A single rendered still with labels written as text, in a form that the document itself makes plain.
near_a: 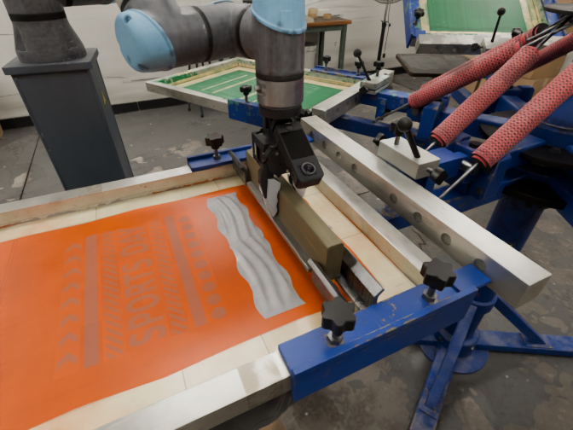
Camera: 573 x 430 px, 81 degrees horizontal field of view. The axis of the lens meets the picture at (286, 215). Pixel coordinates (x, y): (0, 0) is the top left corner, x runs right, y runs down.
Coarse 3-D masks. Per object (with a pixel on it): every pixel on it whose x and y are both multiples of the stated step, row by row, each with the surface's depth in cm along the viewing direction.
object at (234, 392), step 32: (64, 192) 73; (96, 192) 73; (128, 192) 76; (160, 192) 79; (352, 192) 73; (0, 224) 68; (384, 224) 64; (416, 256) 57; (224, 384) 40; (256, 384) 40; (288, 384) 42; (128, 416) 37; (160, 416) 37; (192, 416) 37; (224, 416) 39
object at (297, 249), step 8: (248, 184) 75; (256, 192) 72; (264, 208) 68; (280, 224) 63; (280, 232) 63; (288, 232) 61; (288, 240) 60; (296, 248) 58; (304, 256) 56; (304, 264) 55
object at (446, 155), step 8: (432, 152) 77; (440, 152) 77; (448, 152) 77; (440, 160) 74; (448, 160) 74; (456, 160) 75; (448, 168) 75; (456, 168) 77; (408, 176) 71; (448, 176) 77
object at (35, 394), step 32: (224, 256) 62; (288, 256) 62; (224, 288) 56; (0, 320) 51; (32, 320) 51; (224, 320) 51; (256, 320) 51; (288, 320) 51; (0, 352) 47; (32, 352) 47; (128, 352) 47; (160, 352) 47; (192, 352) 47; (0, 384) 43; (32, 384) 43; (64, 384) 43; (96, 384) 43; (128, 384) 43; (0, 416) 40; (32, 416) 40
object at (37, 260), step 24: (216, 192) 80; (240, 192) 80; (120, 216) 72; (144, 216) 72; (168, 216) 72; (192, 216) 72; (264, 216) 72; (24, 240) 66; (48, 240) 66; (216, 240) 66; (0, 264) 60; (24, 264) 60; (48, 264) 60; (0, 288) 56; (24, 288) 56; (48, 288) 56; (0, 312) 52
